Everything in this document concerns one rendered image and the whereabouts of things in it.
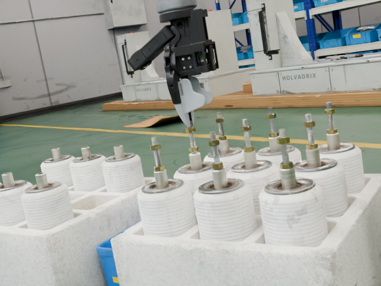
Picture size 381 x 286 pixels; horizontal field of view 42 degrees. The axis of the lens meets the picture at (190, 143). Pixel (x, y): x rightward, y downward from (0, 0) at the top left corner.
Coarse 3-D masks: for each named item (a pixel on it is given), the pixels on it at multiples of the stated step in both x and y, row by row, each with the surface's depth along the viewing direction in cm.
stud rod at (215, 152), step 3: (210, 132) 80; (213, 132) 80; (210, 135) 80; (213, 135) 80; (210, 138) 80; (213, 138) 80; (216, 138) 80; (213, 147) 80; (216, 147) 80; (213, 150) 80; (216, 150) 80; (213, 153) 80; (216, 153) 80; (213, 156) 80; (216, 156) 80; (216, 159) 80; (219, 159) 80; (216, 162) 80; (219, 162) 80
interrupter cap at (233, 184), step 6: (228, 180) 83; (234, 180) 83; (240, 180) 82; (204, 186) 83; (210, 186) 82; (228, 186) 81; (234, 186) 79; (240, 186) 79; (204, 192) 79; (210, 192) 78; (216, 192) 78; (222, 192) 78
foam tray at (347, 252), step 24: (360, 192) 89; (360, 216) 79; (120, 240) 86; (144, 240) 84; (168, 240) 82; (192, 240) 80; (264, 240) 78; (336, 240) 71; (360, 240) 78; (120, 264) 87; (144, 264) 84; (168, 264) 81; (192, 264) 78; (216, 264) 76; (240, 264) 74; (264, 264) 71; (288, 264) 69; (312, 264) 67; (336, 264) 67; (360, 264) 77
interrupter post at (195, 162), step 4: (192, 156) 96; (196, 156) 96; (200, 156) 97; (192, 160) 96; (196, 160) 96; (200, 160) 97; (192, 164) 97; (196, 164) 96; (200, 164) 97; (192, 168) 97; (196, 168) 96; (200, 168) 97
